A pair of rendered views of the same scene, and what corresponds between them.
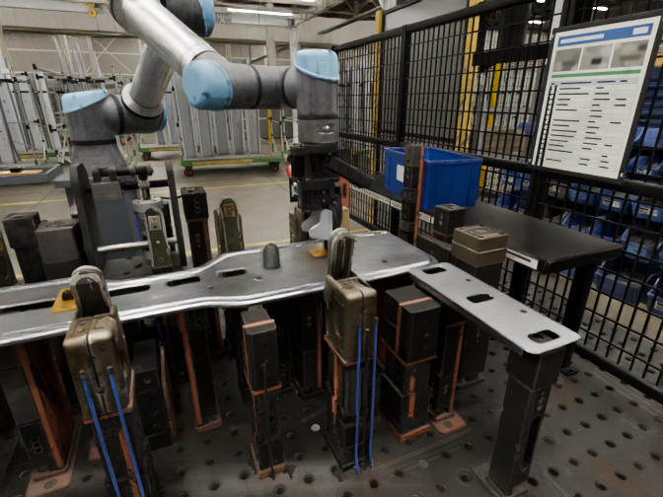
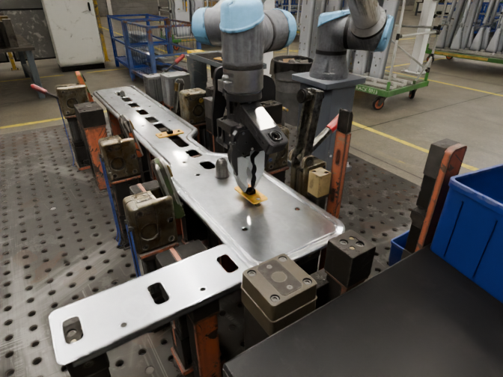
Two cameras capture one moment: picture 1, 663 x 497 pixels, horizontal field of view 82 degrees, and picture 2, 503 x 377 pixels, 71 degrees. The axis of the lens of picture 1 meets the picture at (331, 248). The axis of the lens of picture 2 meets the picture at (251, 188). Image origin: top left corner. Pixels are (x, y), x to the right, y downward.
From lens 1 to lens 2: 91 cm
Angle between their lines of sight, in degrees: 72
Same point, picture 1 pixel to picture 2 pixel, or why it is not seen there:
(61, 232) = (209, 102)
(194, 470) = not seen: hidden behind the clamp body
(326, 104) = (224, 54)
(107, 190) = (221, 85)
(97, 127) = (325, 41)
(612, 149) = not seen: outside the picture
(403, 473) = (144, 356)
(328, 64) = (224, 16)
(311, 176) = (230, 117)
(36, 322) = (147, 135)
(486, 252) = (248, 296)
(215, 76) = (196, 21)
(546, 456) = not seen: outside the picture
